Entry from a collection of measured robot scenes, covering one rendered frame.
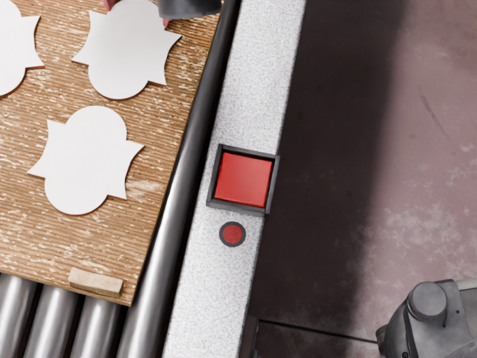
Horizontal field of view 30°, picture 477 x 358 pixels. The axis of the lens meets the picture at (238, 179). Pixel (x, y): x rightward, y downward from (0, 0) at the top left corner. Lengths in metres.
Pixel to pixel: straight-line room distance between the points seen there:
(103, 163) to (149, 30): 0.18
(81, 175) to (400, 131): 1.24
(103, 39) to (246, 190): 0.26
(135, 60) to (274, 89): 0.18
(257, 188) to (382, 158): 1.09
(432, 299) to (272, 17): 0.72
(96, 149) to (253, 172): 0.19
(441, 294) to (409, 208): 0.43
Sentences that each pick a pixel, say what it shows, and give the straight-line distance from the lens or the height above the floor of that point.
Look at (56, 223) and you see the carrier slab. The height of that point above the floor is 0.94.
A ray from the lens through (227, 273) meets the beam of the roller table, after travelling 1.03.
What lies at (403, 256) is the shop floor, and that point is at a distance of 2.04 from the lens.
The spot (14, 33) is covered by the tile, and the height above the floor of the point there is 0.94.
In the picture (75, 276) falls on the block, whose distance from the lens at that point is 0.98.
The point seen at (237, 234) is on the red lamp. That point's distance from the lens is 1.04.
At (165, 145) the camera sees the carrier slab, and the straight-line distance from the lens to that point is 1.06.
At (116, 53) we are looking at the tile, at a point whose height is 0.95.
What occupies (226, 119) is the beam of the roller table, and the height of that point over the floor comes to 0.92.
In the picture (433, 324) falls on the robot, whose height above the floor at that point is 0.28.
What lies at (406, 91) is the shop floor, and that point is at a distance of 2.21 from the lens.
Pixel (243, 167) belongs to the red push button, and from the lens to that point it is 1.05.
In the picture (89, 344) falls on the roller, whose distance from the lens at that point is 1.01.
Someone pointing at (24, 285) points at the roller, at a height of 0.92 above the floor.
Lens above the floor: 1.90
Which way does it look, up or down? 68 degrees down
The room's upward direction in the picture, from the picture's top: 9 degrees clockwise
